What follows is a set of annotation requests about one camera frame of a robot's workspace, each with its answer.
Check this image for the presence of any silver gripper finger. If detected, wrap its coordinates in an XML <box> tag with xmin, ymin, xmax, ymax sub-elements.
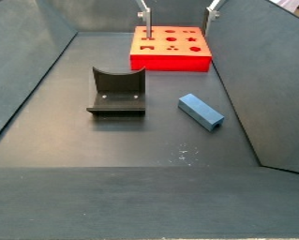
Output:
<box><xmin>203</xmin><ymin>0</ymin><xmax>225</xmax><ymax>36</ymax></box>
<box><xmin>134</xmin><ymin>0</ymin><xmax>151</xmax><ymax>38</ymax></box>

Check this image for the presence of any black curved fixture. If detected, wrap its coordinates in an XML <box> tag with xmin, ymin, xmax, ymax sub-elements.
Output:
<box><xmin>86</xmin><ymin>68</ymin><xmax>145</xmax><ymax>114</ymax></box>

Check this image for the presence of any red shape sorter block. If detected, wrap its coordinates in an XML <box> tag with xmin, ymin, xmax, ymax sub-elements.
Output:
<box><xmin>129</xmin><ymin>26</ymin><xmax>211</xmax><ymax>72</ymax></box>

